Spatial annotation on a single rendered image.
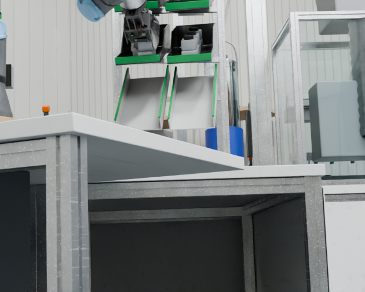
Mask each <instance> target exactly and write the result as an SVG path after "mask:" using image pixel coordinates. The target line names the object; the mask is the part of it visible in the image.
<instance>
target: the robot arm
mask: <svg viewBox="0 0 365 292"><path fill-rule="evenodd" d="M146 4H147V0H77V2H76V5H77V7H78V10H79V11H80V12H81V14H82V15H83V16H84V17H85V18H86V19H88V20H89V21H92V22H98V21H99V20H100V19H102V18H103V17H105V15H106V14H107V13H108V12H109V11H110V10H111V9H113V8H115V7H116V6H118V5H120V6H121V9H122V10H123V11H124V12H126V13H125V16H124V22H123V32H124V35H125V38H126V42H127V43H128V41H130V43H131V51H133V47H134V48H136V49H137V50H138V44H137V43H138V42H150V41H151V42H152V43H153V47H154V49H155V50H156V49H157V47H158V45H159V29H160V24H159V21H158V19H157V18H156V17H155V15H152V11H150V10H149V9H145V7H146ZM126 35H127V37H126ZM7 37H8V33H7V29H6V23H5V22H4V21H3V20H1V19H0V116H5V117H9V118H13V113H12V110H11V107H10V103H9V99H8V96H7V93H6V89H5V81H6V39H7Z"/></svg>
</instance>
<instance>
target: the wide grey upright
mask: <svg viewBox="0 0 365 292"><path fill-rule="evenodd" d="M244 8H245V21H246V45H247V69H248V81H249V104H250V128H251V152H252V165H253V166H274V162H273V141H272V119H271V97H270V85H269V64H268V42H267V20H266V8H265V0H244Z"/></svg>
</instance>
